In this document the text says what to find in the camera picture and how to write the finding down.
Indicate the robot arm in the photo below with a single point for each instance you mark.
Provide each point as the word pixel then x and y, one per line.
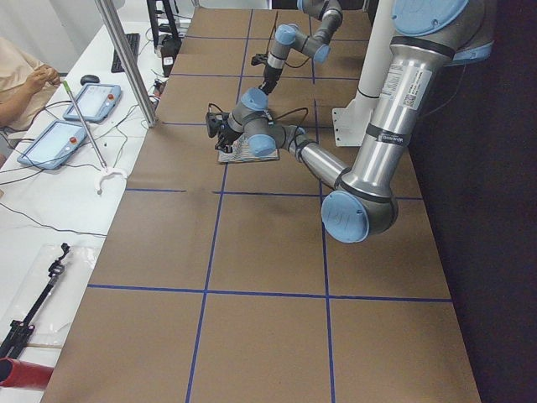
pixel 411 41
pixel 288 37

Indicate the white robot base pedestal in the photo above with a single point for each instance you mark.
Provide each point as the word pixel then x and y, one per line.
pixel 369 84

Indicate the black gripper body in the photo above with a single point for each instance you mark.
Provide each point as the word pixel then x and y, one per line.
pixel 268 79
pixel 225 133

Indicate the lower blue teach pendant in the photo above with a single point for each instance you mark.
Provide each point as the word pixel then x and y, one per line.
pixel 54 145

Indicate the black computer mouse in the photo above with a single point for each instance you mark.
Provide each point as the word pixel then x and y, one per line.
pixel 89 79

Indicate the blue teach pendant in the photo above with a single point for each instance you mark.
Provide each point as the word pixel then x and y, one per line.
pixel 54 145
pixel 96 101

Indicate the black power adapter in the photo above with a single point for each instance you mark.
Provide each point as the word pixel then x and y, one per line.
pixel 168 47

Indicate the aluminium frame post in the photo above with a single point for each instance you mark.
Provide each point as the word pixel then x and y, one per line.
pixel 119 40

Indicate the navy white striped polo shirt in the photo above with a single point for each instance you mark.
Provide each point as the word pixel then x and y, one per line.
pixel 241 153

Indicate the upper blue teach pendant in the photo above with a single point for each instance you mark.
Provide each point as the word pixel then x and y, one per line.
pixel 96 101

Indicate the person in beige clothes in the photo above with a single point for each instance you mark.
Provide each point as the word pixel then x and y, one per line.
pixel 27 84

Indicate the red cylinder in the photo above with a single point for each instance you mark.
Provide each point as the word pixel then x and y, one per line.
pixel 24 375

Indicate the metal rod with hook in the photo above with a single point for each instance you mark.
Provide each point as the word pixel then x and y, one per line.
pixel 105 170

